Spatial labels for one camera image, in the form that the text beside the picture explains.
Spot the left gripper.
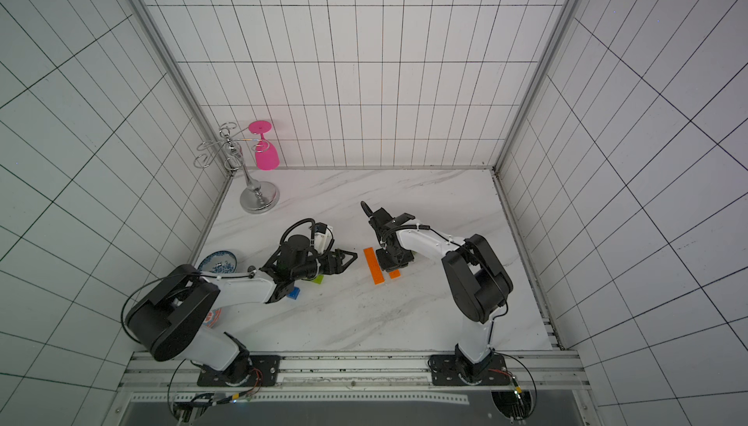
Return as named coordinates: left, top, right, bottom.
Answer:
left=293, top=249, right=358, bottom=279

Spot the orange lego brick bottom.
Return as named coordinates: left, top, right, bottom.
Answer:
left=369, top=265, right=385, bottom=285

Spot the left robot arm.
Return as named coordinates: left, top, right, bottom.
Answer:
left=121, top=233, right=358, bottom=387

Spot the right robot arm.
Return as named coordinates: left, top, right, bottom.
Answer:
left=360, top=202, right=513, bottom=385

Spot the chrome glass holder stand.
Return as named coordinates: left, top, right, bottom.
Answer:
left=194, top=122, right=280, bottom=215

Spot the blue patterned bowl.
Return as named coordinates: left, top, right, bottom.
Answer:
left=198, top=251, right=238, bottom=274

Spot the pink plastic wine glass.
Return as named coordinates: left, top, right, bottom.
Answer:
left=249, top=120, right=280, bottom=171

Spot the red patterned plate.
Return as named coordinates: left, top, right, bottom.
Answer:
left=203, top=308, right=222, bottom=328

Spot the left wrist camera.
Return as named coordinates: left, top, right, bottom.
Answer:
left=311, top=223, right=334, bottom=255

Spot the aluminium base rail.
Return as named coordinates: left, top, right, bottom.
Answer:
left=119, top=349, right=591, bottom=395

